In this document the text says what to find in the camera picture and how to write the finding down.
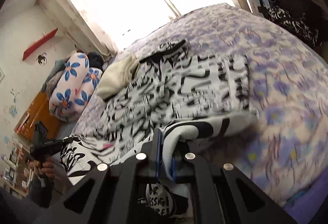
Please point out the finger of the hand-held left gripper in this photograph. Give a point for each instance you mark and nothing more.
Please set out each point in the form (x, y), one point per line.
(66, 141)

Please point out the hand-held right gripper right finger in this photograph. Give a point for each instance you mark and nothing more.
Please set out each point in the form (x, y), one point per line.
(174, 169)

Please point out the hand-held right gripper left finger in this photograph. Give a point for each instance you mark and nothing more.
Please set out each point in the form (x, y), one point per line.
(157, 155)

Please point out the black and white printed jacket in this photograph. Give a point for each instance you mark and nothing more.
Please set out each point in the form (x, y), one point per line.
(184, 91)

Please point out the grey folded clothes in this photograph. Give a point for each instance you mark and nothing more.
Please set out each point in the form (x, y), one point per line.
(52, 75)

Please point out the dark bundled clothes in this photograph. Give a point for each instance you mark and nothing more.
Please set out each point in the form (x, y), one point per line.
(95, 60)

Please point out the person's left hand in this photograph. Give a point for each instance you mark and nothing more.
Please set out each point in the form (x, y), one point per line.
(46, 170)

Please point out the blue flower print quilt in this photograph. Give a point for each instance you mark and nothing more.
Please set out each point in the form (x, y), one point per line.
(68, 91)

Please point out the cream fleece garment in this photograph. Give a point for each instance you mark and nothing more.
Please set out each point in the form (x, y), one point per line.
(116, 78)

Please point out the purple cat print blanket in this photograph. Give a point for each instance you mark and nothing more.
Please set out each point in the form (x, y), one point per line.
(281, 85)

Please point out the blue and white printed box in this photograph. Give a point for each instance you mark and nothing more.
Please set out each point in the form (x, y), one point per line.
(257, 4)

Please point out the black and white patterned garment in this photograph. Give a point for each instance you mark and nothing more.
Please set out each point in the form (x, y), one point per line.
(297, 24)

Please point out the face wall sticker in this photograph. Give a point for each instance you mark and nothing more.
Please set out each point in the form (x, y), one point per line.
(42, 59)

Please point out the red wall shelf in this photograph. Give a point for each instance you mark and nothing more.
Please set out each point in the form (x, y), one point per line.
(38, 43)

